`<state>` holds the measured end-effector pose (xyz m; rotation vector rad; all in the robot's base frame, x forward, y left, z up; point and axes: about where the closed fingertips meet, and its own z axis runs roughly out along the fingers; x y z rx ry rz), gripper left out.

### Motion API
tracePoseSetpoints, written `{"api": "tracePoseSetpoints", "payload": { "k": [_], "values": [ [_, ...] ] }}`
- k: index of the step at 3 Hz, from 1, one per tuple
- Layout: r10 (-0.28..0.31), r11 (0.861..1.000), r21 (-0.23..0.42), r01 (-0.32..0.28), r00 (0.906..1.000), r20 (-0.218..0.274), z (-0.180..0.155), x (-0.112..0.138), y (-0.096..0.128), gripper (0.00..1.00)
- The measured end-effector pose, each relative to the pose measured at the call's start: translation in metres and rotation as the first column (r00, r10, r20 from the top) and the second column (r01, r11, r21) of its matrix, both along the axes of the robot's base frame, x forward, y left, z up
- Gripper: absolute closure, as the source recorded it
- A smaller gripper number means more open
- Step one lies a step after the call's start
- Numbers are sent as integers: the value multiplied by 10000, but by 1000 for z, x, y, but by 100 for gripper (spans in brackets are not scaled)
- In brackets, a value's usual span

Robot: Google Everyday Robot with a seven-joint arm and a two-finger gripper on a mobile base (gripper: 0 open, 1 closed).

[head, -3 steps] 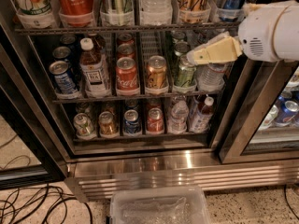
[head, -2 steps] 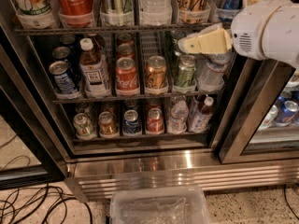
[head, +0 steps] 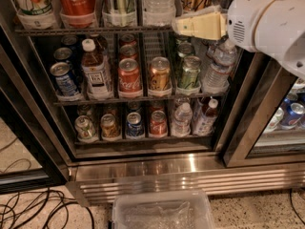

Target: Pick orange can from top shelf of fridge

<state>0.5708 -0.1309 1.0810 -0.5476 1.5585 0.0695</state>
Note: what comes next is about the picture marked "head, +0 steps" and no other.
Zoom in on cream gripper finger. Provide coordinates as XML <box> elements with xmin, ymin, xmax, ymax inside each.
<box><xmin>172</xmin><ymin>6</ymin><xmax>227</xmax><ymax>40</ymax></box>

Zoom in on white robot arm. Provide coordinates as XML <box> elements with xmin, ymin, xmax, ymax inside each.
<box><xmin>172</xmin><ymin>0</ymin><xmax>305</xmax><ymax>79</ymax></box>

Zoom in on water bottle middle shelf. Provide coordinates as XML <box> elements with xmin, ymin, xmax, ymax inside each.
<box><xmin>203</xmin><ymin>39</ymin><xmax>237</xmax><ymax>92</ymax></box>

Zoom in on green can middle shelf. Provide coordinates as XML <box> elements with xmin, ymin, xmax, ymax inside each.
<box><xmin>178</xmin><ymin>55</ymin><xmax>201</xmax><ymax>90</ymax></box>

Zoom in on gold can middle shelf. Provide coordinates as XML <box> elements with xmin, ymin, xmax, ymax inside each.
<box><xmin>149</xmin><ymin>56</ymin><xmax>171</xmax><ymax>91</ymax></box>

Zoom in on tea bottle bottom shelf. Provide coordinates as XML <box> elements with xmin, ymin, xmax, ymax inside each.
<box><xmin>193</xmin><ymin>98</ymin><xmax>218</xmax><ymax>136</ymax></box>

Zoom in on red coca-cola can middle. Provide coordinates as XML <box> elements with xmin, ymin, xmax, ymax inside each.
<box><xmin>118</xmin><ymin>58</ymin><xmax>141</xmax><ymax>93</ymax></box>

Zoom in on water bottle bottom shelf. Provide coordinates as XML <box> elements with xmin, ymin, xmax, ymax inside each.
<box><xmin>172</xmin><ymin>102</ymin><xmax>193</xmax><ymax>137</ymax></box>

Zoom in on right glass fridge door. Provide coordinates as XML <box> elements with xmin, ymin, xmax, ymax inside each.
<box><xmin>224</xmin><ymin>54</ymin><xmax>305</xmax><ymax>167</ymax></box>

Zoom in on red can bottom shelf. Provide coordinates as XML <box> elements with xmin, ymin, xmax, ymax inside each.
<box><xmin>150</xmin><ymin>111</ymin><xmax>168</xmax><ymax>135</ymax></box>

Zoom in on blue can behind right door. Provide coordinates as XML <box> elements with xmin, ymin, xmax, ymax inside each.
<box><xmin>280</xmin><ymin>103</ymin><xmax>305</xmax><ymax>130</ymax></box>

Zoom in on stainless fridge body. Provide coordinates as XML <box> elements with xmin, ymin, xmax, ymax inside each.
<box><xmin>0</xmin><ymin>0</ymin><xmax>305</xmax><ymax>206</ymax></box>

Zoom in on blue pepsi can bottom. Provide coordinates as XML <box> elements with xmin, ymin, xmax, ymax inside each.
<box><xmin>127</xmin><ymin>112</ymin><xmax>144</xmax><ymax>137</ymax></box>

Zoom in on blue pepsi can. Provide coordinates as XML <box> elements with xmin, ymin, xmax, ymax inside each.
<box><xmin>127</xmin><ymin>112</ymin><xmax>144</xmax><ymax>137</ymax></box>
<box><xmin>50</xmin><ymin>62</ymin><xmax>79</xmax><ymax>96</ymax></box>

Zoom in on gold can bottom shelf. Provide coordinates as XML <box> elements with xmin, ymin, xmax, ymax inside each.
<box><xmin>101</xmin><ymin>114</ymin><xmax>120</xmax><ymax>138</ymax></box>

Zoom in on blue pepsi can front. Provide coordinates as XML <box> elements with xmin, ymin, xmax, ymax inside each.
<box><xmin>50</xmin><ymin>62</ymin><xmax>79</xmax><ymax>96</ymax></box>

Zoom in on open glass fridge door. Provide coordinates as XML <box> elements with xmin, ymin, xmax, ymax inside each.
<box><xmin>0</xmin><ymin>47</ymin><xmax>68</xmax><ymax>195</ymax></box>

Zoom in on tea bottle white cap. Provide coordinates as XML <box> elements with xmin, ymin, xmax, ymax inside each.
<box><xmin>81</xmin><ymin>39</ymin><xmax>111</xmax><ymax>94</ymax></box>

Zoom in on clear plastic bin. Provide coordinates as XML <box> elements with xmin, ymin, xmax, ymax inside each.
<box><xmin>112</xmin><ymin>190</ymin><xmax>215</xmax><ymax>229</ymax></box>

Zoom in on black floor cables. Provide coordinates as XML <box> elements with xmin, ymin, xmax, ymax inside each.
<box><xmin>0</xmin><ymin>136</ymin><xmax>95</xmax><ymax>229</ymax></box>

